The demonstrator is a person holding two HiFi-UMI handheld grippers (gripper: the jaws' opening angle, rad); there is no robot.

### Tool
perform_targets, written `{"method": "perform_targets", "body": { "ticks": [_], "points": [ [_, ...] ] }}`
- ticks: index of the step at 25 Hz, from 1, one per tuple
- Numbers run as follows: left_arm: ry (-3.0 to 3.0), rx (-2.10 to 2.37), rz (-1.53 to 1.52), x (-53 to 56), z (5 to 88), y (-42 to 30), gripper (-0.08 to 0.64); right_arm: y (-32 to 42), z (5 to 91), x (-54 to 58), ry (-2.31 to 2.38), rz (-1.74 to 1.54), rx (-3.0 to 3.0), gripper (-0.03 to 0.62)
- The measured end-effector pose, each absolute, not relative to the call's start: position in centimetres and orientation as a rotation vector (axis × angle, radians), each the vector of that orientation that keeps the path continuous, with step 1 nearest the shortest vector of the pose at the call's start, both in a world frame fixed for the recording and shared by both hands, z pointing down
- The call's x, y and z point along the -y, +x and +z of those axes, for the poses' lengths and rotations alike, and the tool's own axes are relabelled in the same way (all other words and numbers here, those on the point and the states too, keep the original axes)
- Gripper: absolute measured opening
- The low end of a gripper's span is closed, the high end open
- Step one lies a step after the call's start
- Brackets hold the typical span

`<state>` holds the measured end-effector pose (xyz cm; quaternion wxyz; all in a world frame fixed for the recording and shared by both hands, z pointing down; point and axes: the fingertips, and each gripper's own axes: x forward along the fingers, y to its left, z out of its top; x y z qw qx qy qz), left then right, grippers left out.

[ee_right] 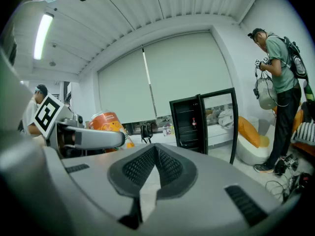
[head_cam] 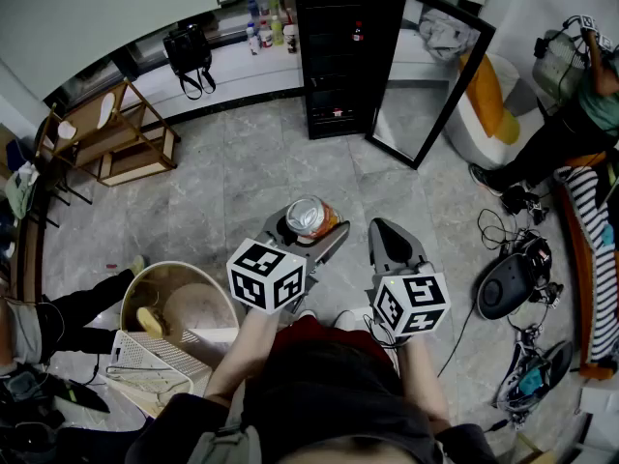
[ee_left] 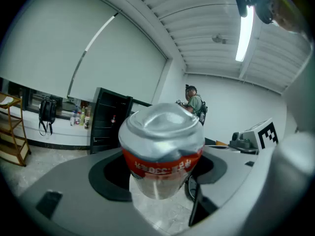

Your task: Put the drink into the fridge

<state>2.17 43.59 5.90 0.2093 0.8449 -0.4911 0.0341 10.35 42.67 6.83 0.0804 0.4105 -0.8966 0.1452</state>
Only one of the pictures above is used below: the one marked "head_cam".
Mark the blue-capped white plastic bottle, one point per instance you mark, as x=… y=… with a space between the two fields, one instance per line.
x=253 y=39

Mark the grey mesh basket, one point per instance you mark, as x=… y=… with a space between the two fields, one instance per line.
x=556 y=66

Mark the white crumpled cloth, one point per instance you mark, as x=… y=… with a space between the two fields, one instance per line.
x=445 y=32

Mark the white box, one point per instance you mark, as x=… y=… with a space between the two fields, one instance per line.
x=599 y=418

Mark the striped black white cloth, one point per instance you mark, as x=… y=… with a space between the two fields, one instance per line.
x=592 y=220

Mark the black handbag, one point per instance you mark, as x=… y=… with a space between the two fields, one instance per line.
x=187 y=49

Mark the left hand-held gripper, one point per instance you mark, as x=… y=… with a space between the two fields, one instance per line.
x=266 y=278

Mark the dark bottle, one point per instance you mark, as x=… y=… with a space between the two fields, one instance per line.
x=358 y=32

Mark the pale green cloth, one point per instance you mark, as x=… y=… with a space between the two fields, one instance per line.
x=20 y=191

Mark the person's right forearm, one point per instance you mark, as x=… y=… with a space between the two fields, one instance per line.
x=425 y=385

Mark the black glass-door fridge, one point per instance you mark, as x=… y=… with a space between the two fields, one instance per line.
x=302 y=41

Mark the round beige basket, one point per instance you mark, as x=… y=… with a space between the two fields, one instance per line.
x=193 y=302

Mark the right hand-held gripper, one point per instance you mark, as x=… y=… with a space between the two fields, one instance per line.
x=411 y=307

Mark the person's black shirt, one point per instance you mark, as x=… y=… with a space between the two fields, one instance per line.
x=338 y=404

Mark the yellow cushion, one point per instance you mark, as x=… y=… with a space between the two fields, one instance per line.
x=508 y=128

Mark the person's white shoe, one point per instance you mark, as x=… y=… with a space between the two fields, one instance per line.
x=307 y=314
x=344 y=318

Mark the black device with teal part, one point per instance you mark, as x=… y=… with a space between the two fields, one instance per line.
x=532 y=380

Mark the orange cushion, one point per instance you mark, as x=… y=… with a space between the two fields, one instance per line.
x=483 y=90

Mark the white perforated basket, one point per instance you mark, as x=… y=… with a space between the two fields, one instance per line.
x=159 y=356

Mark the person's left forearm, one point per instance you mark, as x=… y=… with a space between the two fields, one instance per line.
x=246 y=356

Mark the white armchair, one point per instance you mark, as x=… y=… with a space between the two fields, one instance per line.
x=474 y=133

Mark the orange sofa frame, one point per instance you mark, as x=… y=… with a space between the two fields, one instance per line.
x=582 y=269

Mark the black oval device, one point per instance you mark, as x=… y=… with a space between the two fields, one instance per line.
x=505 y=285

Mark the black pointed device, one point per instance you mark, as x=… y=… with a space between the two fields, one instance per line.
x=82 y=397

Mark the wooden shelf rack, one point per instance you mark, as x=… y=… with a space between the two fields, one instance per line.
x=126 y=148

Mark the green bottle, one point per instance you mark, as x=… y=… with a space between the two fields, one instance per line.
x=277 y=31

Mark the orange drink can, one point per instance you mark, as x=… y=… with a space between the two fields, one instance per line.
x=312 y=216

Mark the person's red shorts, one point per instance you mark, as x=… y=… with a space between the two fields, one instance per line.
x=329 y=331

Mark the white oval pad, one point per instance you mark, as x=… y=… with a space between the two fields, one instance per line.
x=106 y=110
x=67 y=130

